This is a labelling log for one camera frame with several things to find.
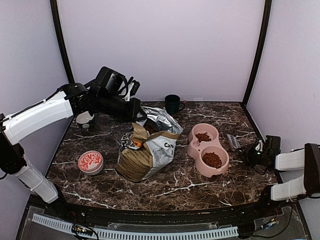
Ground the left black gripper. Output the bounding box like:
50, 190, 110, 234
95, 92, 146, 123

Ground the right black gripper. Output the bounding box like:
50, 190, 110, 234
236, 143, 270, 169

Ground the metal scoop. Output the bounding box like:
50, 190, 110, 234
226, 134, 241, 151

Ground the pet food bag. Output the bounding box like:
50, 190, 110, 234
116, 106, 184, 183

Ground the pink double pet bowl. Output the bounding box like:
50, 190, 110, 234
186, 123, 230, 178

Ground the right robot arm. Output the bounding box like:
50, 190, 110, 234
229, 135, 320, 217

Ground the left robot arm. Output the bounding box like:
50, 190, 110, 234
0, 66, 147, 218

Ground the kibble inside bag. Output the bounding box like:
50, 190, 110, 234
144, 125, 157, 135

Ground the black mug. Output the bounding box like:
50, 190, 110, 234
164, 94, 185, 115

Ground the white and dark ceramic bowl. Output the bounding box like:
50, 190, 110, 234
75, 111, 96, 130

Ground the red patterned round tin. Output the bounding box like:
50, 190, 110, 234
77, 150, 104, 176

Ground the brown kibble in bowl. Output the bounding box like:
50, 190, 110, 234
195, 132, 212, 143

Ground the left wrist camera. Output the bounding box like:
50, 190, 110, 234
121, 76, 140, 102

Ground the white slotted cable duct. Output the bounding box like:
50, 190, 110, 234
31, 213, 239, 240

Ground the left black frame post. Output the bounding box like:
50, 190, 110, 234
49, 0, 75, 84

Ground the black frame post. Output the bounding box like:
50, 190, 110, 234
241, 0, 272, 108
49, 0, 75, 84

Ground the right black frame post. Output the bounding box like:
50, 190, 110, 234
241, 0, 272, 108

